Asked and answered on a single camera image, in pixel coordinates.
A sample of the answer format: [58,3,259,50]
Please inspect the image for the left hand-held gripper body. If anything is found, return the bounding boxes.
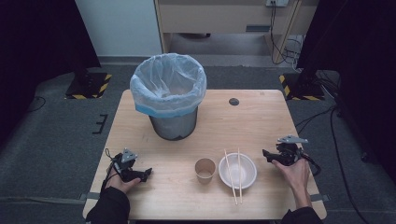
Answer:
[111,147,144,184]

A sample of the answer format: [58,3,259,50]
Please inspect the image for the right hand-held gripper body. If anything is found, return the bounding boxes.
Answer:
[274,134,309,167]

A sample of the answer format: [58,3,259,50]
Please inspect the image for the white disposable bowl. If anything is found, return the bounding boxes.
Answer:
[218,152,258,190]

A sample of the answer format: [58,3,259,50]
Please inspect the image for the wooden chopstick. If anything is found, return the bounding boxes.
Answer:
[223,149,239,206]
[237,147,244,205]

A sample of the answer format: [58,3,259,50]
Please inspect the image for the grey metal trash bin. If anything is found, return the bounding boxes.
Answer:
[148,106,199,142]

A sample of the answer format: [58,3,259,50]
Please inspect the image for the brown paper cup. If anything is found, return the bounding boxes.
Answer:
[194,158,217,185]

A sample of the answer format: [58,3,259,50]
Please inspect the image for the translucent plastic bin liner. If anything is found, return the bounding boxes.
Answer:
[129,52,208,119]

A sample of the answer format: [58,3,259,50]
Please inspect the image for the person's left hand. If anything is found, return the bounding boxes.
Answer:
[106,167,142,195]

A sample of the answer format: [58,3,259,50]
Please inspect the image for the person's right hand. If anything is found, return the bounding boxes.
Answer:
[271,157,311,193]

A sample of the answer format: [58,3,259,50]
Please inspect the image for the black striped stand base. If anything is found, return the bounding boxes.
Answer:
[64,71,113,101]
[278,73,327,102]

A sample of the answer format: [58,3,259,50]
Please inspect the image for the white power adapter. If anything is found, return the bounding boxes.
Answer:
[284,34,304,58]

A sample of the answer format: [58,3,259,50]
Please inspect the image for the light wooden desk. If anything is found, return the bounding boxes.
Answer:
[154,0,320,64]

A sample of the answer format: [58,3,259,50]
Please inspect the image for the grey power strip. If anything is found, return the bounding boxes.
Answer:
[265,0,290,8]

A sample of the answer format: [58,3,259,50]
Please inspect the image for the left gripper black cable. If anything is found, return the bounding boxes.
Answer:
[100,147,123,191]

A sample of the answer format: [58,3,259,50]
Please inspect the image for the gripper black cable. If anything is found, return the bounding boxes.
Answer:
[100,147,123,191]
[299,151,322,177]

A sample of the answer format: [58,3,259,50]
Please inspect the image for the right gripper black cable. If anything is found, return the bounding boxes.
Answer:
[299,151,322,177]

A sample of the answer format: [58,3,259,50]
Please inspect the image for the black floor cable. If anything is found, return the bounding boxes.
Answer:
[294,105,372,224]
[25,95,48,113]

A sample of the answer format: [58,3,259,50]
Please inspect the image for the black hanging cables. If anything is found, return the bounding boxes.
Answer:
[268,2,301,65]

